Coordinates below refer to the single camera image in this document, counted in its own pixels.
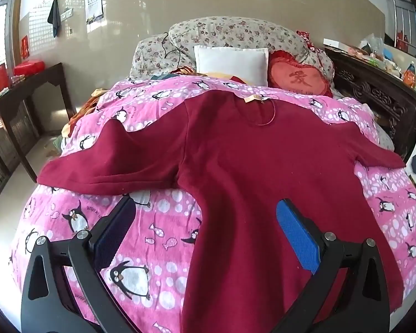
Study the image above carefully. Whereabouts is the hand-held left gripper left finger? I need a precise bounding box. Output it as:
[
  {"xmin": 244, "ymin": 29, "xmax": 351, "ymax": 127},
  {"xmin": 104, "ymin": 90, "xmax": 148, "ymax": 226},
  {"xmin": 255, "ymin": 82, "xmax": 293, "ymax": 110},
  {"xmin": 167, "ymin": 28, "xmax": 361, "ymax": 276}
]
[{"xmin": 20, "ymin": 197, "xmax": 139, "ymax": 333}]

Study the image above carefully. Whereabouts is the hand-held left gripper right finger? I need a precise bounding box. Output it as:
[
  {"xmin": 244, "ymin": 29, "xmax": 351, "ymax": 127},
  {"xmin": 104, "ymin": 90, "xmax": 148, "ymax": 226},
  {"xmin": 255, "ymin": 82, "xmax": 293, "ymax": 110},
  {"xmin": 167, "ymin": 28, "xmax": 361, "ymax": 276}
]
[{"xmin": 272, "ymin": 198, "xmax": 390, "ymax": 333}]

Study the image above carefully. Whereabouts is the dark red sweater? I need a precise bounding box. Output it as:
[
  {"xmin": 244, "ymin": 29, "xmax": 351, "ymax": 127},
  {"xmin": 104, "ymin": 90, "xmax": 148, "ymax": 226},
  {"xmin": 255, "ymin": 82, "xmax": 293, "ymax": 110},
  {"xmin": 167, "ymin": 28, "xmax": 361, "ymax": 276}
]
[{"xmin": 36, "ymin": 90, "xmax": 406, "ymax": 333}]

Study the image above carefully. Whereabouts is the pile of colourful clothes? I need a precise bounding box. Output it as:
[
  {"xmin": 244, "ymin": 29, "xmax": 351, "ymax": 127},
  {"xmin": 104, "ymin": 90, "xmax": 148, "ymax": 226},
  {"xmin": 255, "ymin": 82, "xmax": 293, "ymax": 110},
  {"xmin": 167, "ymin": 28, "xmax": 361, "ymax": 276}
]
[{"xmin": 60, "ymin": 87, "xmax": 108, "ymax": 139}]

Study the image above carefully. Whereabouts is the pink penguin print blanket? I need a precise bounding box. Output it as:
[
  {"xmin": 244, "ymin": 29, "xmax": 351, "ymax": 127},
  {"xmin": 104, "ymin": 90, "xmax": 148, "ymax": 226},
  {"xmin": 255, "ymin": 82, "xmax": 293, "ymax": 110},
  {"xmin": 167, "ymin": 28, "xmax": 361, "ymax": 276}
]
[{"xmin": 9, "ymin": 76, "xmax": 416, "ymax": 333}]

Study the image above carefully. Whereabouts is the red heart cushion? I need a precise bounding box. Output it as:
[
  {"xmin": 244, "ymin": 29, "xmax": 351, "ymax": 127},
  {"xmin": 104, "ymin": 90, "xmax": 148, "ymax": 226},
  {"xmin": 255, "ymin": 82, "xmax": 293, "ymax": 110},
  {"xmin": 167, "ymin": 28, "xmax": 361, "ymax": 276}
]
[{"xmin": 268, "ymin": 50, "xmax": 333, "ymax": 98}]

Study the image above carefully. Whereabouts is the carved dark wooden cabinet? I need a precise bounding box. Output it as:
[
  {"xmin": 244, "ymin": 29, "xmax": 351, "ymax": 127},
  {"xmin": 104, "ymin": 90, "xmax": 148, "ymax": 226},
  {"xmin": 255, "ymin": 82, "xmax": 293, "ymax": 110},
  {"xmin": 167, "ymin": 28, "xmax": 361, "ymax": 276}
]
[{"xmin": 324, "ymin": 47, "xmax": 416, "ymax": 155}]

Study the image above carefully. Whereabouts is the dark wooden table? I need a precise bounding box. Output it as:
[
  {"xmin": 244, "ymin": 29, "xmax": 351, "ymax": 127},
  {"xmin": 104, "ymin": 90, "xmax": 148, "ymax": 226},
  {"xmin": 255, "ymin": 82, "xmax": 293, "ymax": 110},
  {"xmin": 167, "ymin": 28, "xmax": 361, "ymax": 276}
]
[{"xmin": 0, "ymin": 62, "xmax": 77, "ymax": 183}]

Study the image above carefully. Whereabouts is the white pillow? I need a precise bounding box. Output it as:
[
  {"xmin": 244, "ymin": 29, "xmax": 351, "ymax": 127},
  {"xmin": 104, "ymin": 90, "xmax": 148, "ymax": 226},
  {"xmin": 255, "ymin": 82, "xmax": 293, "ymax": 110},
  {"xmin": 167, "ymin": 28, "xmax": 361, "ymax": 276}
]
[{"xmin": 193, "ymin": 45, "xmax": 269, "ymax": 87}]

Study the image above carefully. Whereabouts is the red gift box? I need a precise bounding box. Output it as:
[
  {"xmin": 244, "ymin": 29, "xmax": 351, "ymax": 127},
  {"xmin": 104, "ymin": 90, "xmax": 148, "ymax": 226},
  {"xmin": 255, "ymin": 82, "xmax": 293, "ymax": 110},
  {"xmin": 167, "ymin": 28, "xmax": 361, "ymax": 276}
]
[{"xmin": 13, "ymin": 60, "xmax": 45, "ymax": 76}]

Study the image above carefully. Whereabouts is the red floral fabric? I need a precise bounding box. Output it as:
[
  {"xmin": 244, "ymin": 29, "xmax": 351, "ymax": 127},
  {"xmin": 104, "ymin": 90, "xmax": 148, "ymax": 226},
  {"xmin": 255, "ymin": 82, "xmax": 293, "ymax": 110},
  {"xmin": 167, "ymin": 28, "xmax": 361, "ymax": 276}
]
[{"xmin": 296, "ymin": 29, "xmax": 324, "ymax": 54}]

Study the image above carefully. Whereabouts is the pile of packets and bags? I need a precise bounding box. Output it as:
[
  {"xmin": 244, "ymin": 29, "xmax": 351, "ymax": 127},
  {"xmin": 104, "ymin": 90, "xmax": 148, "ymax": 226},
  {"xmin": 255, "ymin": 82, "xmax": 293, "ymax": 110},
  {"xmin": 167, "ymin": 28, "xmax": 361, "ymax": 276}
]
[{"xmin": 347, "ymin": 33, "xmax": 416, "ymax": 92}]

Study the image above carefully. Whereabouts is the floral quilt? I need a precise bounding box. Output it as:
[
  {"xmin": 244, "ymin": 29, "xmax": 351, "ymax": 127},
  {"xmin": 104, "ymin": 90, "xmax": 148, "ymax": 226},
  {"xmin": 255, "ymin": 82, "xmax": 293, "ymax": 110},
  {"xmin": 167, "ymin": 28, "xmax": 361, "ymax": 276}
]
[{"xmin": 129, "ymin": 17, "xmax": 335, "ymax": 80}]

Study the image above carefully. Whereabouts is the dark hanging cloth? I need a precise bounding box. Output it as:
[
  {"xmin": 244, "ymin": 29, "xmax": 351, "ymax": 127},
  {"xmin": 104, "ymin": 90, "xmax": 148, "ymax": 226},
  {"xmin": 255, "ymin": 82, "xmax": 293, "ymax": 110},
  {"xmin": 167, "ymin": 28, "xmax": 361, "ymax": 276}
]
[{"xmin": 47, "ymin": 0, "xmax": 61, "ymax": 38}]

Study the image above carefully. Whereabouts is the metal stair railing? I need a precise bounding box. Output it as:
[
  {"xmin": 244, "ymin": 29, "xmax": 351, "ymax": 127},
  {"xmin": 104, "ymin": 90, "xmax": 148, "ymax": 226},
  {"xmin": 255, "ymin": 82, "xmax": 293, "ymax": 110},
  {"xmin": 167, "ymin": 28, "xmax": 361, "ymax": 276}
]
[{"xmin": 385, "ymin": 0, "xmax": 416, "ymax": 54}]

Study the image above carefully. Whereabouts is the black cable on quilt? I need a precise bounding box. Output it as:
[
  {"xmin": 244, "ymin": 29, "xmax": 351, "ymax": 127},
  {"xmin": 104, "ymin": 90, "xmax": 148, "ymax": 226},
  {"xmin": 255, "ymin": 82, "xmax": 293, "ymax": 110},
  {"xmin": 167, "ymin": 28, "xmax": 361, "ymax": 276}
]
[{"xmin": 159, "ymin": 32, "xmax": 182, "ymax": 59}]

